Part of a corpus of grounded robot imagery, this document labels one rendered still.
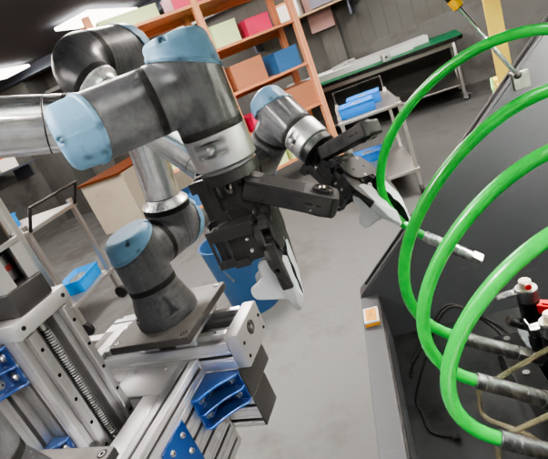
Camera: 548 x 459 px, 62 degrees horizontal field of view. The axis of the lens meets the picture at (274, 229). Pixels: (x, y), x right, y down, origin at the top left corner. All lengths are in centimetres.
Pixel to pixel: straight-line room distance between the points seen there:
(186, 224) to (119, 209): 590
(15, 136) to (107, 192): 640
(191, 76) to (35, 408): 75
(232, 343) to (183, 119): 64
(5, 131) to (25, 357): 46
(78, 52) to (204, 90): 49
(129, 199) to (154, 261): 581
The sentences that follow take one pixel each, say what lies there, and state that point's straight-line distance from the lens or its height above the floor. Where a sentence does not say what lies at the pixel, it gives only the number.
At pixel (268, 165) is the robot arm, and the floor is 131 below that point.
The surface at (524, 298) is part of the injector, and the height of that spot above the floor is 108.
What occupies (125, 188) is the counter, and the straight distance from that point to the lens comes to 682.
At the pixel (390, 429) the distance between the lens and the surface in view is 76.
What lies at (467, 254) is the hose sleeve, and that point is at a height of 111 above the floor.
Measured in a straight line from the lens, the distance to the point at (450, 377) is 46.
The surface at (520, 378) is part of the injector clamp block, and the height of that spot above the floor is 98.
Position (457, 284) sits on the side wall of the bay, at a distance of 107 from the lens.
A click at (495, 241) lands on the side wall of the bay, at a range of 104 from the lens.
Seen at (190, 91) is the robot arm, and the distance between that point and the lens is 50.
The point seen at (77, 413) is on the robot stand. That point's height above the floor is 103.
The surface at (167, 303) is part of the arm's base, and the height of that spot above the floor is 109.
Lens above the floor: 150
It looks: 20 degrees down
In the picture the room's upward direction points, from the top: 22 degrees counter-clockwise
